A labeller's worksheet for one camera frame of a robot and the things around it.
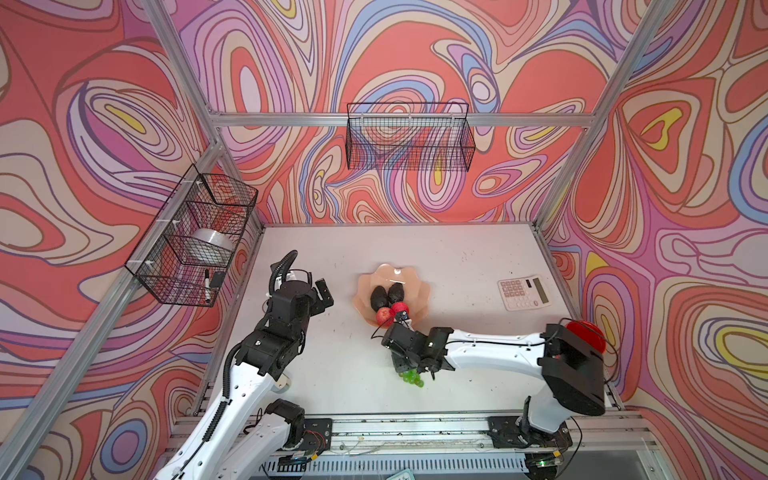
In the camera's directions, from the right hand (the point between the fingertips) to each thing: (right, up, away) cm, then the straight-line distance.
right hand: (404, 362), depth 83 cm
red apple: (-6, +12, +4) cm, 14 cm away
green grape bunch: (+2, -2, -5) cm, 6 cm away
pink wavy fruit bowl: (+5, +18, +13) cm, 22 cm away
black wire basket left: (-53, +31, -12) cm, 63 cm away
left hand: (-24, +23, -8) cm, 34 cm away
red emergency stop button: (+48, +10, -6) cm, 49 cm away
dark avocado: (-7, +16, +10) cm, 21 cm away
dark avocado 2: (-2, +18, +11) cm, 21 cm away
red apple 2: (-1, +14, +8) cm, 16 cm away
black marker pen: (-49, +23, -11) cm, 55 cm away
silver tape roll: (-48, +35, -9) cm, 60 cm away
